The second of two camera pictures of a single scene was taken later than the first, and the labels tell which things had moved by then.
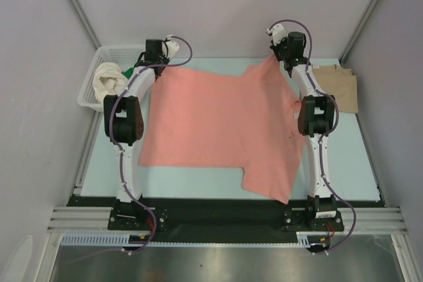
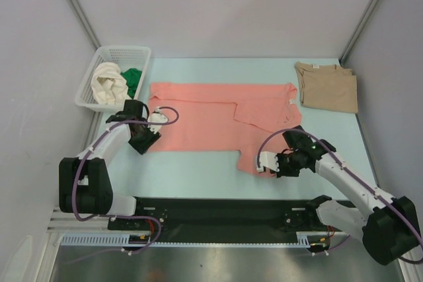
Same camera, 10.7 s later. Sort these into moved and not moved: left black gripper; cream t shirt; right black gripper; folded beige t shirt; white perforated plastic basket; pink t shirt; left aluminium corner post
Moved: pink t shirt; left black gripper; right black gripper
Not moved: cream t shirt; folded beige t shirt; left aluminium corner post; white perforated plastic basket
